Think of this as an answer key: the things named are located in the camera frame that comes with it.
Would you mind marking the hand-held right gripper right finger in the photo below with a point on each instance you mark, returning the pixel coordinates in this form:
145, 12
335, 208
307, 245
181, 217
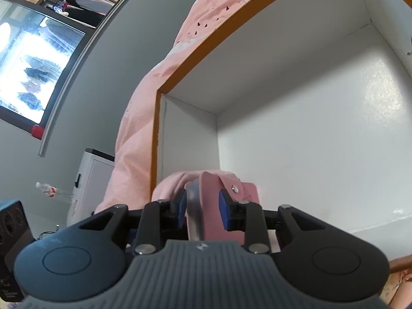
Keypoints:
225, 210

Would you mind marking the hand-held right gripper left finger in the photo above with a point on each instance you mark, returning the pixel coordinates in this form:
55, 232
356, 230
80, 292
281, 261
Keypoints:
179, 210

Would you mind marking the orange cardboard box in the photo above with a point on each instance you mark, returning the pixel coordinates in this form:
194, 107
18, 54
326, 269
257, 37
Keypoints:
289, 119

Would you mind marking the clear plastic bottle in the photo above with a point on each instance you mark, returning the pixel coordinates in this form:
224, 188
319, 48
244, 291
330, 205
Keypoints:
51, 189

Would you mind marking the white cabinet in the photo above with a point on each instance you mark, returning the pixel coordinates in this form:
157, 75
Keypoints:
93, 180

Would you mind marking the pink printed duvet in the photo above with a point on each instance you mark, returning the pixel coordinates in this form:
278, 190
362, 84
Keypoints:
144, 119

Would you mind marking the small red object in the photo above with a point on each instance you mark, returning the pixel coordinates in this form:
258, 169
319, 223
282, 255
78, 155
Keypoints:
37, 130

